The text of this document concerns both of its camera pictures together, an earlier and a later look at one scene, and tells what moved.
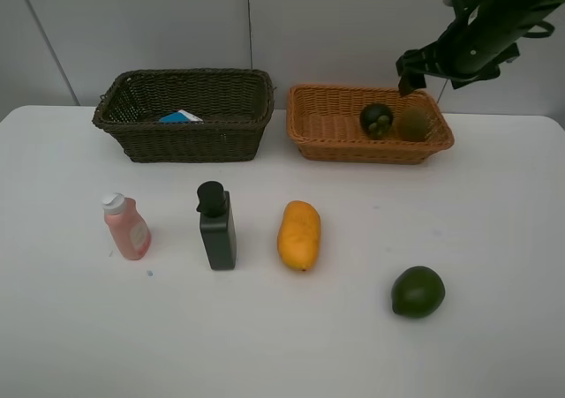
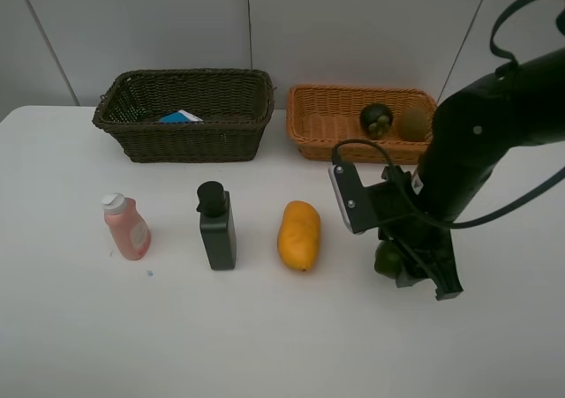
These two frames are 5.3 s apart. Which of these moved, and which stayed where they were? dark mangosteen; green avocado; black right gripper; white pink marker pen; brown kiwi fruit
Moved: black right gripper; green avocado
Stayed: brown kiwi fruit; dark mangosteen; white pink marker pen
